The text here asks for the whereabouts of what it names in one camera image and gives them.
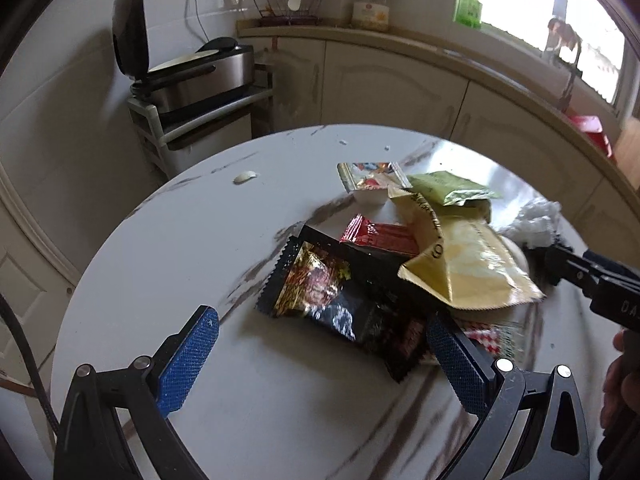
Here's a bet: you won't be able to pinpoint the glass jar with label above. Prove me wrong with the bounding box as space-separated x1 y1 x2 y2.
352 0 390 32

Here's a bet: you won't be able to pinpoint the wooden cutting board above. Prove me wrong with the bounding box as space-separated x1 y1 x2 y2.
614 117 640 188

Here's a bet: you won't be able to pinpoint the green snack wrapper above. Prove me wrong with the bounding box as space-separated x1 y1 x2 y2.
408 171 501 207

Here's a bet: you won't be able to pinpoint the kitchen window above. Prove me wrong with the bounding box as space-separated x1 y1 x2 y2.
457 0 639 117

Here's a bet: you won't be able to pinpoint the garlic clove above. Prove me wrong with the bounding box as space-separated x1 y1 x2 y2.
233 170 259 185

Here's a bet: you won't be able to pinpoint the red snack wrapper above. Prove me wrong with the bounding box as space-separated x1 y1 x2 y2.
340 214 420 258

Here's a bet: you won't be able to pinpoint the black cable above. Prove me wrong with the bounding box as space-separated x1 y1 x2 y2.
0 290 57 446

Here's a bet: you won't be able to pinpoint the white steamed bun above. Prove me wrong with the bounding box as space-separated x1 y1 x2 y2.
500 235 529 274

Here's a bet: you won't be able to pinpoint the red plastic basin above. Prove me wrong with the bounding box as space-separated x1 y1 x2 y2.
568 115 614 160

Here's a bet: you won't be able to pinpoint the black glossy snack bag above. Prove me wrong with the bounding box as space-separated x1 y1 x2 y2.
256 226 436 384

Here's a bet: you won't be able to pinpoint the white door with handle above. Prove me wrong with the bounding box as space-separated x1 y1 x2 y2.
1 171 79 391

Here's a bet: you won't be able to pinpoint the black silver rice cooker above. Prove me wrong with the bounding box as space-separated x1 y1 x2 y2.
112 0 255 114

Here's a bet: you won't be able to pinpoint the yellow gold snack bag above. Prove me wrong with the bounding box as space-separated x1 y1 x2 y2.
387 188 544 311

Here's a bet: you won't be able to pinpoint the clear crinkled plastic wrap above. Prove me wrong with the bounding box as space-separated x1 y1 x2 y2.
498 197 562 249

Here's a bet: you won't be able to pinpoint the cream base cabinets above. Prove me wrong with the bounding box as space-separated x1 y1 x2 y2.
238 22 639 266

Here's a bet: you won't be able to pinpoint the metal kitchen faucet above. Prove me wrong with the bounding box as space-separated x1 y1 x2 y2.
544 38 582 114

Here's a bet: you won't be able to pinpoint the cloth on faucet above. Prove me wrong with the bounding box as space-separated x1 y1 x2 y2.
544 18 582 53

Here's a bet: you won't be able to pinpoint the person's right hand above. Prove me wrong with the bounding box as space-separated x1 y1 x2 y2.
600 330 640 431

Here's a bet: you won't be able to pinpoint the red white checkered sachet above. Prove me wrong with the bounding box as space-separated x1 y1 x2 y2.
454 318 525 364

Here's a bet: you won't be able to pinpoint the grey metal shelf rack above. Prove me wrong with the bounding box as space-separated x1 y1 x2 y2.
127 63 274 181

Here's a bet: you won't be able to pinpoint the black plastic bag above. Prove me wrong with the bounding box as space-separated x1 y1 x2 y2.
523 242 574 288

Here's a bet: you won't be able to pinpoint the green dish soap bottle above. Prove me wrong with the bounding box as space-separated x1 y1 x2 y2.
454 0 483 29

